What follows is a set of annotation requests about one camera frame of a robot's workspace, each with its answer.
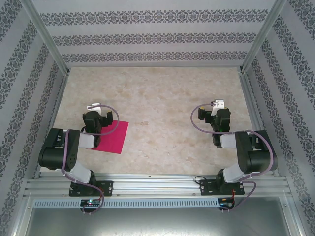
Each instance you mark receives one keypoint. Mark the magenta cloth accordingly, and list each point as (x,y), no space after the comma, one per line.
(115,140)

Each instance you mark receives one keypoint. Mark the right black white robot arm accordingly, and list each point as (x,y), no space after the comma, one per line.
(256,157)

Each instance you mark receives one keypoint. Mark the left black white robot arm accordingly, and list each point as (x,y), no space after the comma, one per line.
(54,152)

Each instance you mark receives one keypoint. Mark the grey metal panel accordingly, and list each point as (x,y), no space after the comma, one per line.
(157,223)

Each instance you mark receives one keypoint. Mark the aluminium side rail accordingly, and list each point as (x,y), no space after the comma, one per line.
(55,113)
(251,98)

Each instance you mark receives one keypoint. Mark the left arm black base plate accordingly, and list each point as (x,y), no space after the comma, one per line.
(108,188)

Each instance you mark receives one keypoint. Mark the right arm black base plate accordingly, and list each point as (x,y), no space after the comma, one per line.
(206,188)

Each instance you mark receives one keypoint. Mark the wide aluminium mounting rail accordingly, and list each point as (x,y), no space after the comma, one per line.
(157,184)

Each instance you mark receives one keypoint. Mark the aluminium frame post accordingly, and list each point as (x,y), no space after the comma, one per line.
(261,37)
(48,37)

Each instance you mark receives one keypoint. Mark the aluminium frame bar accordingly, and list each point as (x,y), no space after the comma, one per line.
(295,216)
(21,216)

